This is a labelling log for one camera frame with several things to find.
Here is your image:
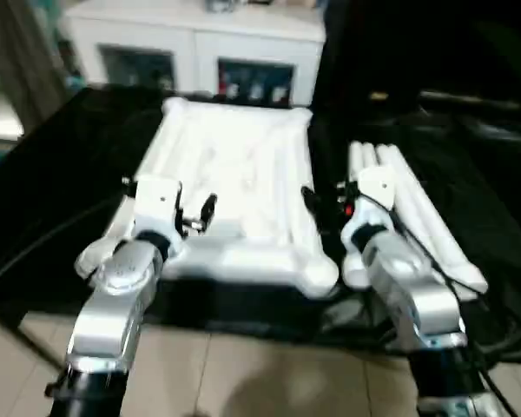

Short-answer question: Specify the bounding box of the white plastic table leg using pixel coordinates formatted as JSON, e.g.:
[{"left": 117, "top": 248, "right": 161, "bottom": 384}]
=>
[
  {"left": 359, "top": 141, "right": 379, "bottom": 175},
  {"left": 388, "top": 145, "right": 491, "bottom": 293},
  {"left": 374, "top": 144, "right": 477, "bottom": 301},
  {"left": 341, "top": 139, "right": 377, "bottom": 291}
]

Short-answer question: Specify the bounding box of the white table frame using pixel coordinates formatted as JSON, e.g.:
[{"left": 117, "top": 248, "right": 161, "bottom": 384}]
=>
[{"left": 76, "top": 97, "right": 340, "bottom": 301}]

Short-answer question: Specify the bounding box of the black work mat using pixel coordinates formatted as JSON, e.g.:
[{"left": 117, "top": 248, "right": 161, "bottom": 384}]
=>
[{"left": 0, "top": 84, "right": 521, "bottom": 364}]

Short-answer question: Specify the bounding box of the white glass-door cabinet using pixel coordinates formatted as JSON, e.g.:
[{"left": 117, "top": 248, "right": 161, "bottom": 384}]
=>
[{"left": 64, "top": 0, "right": 326, "bottom": 108}]

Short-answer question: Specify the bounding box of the black metal stand leg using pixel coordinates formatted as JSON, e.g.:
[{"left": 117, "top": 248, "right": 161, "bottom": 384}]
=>
[{"left": 16, "top": 310, "right": 66, "bottom": 383}]

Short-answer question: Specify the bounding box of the beige curtain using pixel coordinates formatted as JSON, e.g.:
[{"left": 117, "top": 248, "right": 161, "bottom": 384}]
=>
[{"left": 0, "top": 0, "right": 77, "bottom": 144}]

